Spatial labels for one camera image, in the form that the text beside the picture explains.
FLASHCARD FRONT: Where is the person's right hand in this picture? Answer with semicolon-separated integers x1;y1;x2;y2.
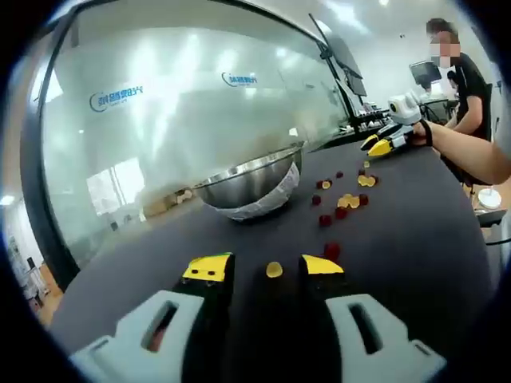
410;118;435;148

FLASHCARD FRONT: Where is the small dark monitor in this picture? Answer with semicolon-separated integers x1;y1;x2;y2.
410;61;440;85

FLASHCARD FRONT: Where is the scatter of gummy candies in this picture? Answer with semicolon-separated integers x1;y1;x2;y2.
310;160;381;261

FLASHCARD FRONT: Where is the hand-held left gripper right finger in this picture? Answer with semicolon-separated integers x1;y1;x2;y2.
299;254;448;383

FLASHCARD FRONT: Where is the steel bowl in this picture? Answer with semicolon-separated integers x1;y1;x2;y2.
193;141;307;223

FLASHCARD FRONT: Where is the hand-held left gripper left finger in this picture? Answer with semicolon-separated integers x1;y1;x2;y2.
69;251;236;383

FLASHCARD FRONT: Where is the black partition frame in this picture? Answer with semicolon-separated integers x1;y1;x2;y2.
22;0;87;294

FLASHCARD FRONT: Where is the white round object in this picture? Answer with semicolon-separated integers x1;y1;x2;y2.
477;187;502;209

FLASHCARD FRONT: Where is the blue logo sticker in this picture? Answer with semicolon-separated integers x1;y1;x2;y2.
89;85;145;115
221;71;259;89

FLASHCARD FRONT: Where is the brown cardboard box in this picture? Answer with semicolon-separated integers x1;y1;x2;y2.
142;187;196;219

